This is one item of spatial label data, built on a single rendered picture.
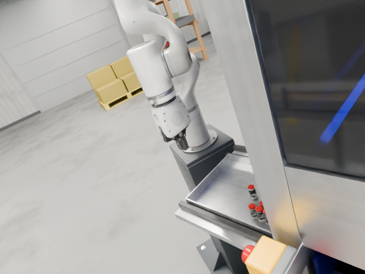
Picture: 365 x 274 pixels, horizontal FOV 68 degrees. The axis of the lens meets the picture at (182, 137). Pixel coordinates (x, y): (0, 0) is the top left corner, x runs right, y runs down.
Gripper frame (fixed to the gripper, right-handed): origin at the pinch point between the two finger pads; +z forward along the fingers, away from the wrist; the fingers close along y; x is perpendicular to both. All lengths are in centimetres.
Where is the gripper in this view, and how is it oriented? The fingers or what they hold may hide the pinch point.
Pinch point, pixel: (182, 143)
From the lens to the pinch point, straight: 85.2
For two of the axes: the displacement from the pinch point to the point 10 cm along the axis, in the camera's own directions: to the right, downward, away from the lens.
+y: 6.5, -5.5, 5.2
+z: 3.5, 8.3, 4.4
